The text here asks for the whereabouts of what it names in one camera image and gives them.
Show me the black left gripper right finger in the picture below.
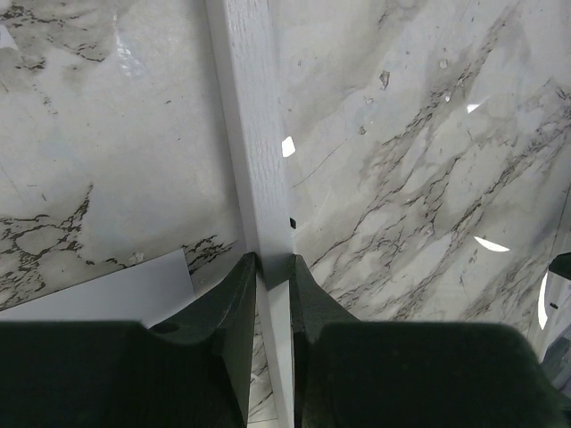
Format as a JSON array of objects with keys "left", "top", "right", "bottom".
[{"left": 289, "top": 255, "right": 570, "bottom": 427}]

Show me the white picture frame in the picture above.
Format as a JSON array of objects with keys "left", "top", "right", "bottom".
[{"left": 206, "top": 1, "right": 294, "bottom": 427}]

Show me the white photo paper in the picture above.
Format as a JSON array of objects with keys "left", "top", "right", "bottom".
[{"left": 1, "top": 250, "right": 196, "bottom": 328}]

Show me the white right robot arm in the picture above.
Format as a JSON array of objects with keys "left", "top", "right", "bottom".
[{"left": 538, "top": 252, "right": 570, "bottom": 389}]

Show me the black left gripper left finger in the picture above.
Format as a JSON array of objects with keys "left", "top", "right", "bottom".
[{"left": 1, "top": 253, "right": 256, "bottom": 427}]

